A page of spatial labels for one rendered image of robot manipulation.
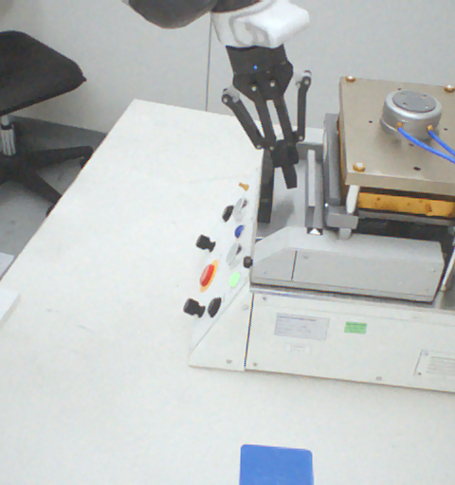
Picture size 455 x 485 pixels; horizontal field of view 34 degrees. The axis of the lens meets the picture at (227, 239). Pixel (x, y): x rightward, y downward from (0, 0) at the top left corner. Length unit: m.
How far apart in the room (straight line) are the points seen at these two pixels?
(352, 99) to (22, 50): 1.74
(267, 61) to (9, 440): 0.62
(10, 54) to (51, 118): 0.45
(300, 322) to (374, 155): 0.26
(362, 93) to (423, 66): 1.46
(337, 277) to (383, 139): 0.19
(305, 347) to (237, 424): 0.15
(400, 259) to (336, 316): 0.13
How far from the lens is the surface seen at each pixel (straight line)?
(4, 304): 1.24
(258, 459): 1.05
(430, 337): 1.09
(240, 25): 0.95
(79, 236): 1.38
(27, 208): 2.74
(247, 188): 1.26
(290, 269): 1.00
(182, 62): 2.72
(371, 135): 1.03
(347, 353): 1.10
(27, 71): 2.53
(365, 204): 1.01
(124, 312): 1.23
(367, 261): 0.99
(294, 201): 1.11
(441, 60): 2.58
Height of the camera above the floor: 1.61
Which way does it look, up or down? 39 degrees down
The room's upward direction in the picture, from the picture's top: 5 degrees clockwise
